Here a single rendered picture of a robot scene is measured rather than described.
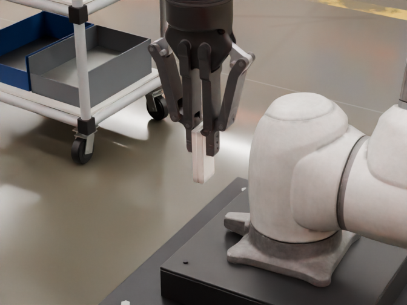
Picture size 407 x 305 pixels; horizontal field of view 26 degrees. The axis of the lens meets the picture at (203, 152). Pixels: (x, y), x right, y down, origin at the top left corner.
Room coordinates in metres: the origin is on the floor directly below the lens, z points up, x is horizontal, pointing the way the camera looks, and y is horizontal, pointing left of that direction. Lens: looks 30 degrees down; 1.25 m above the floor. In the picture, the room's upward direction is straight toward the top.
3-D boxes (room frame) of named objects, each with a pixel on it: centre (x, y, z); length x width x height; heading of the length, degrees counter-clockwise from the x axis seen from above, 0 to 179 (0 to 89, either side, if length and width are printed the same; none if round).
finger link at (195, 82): (0.93, 0.01, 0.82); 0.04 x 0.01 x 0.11; 153
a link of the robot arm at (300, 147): (1.23, -0.16, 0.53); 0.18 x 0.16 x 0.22; 60
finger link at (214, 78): (0.92, -0.01, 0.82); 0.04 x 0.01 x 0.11; 153
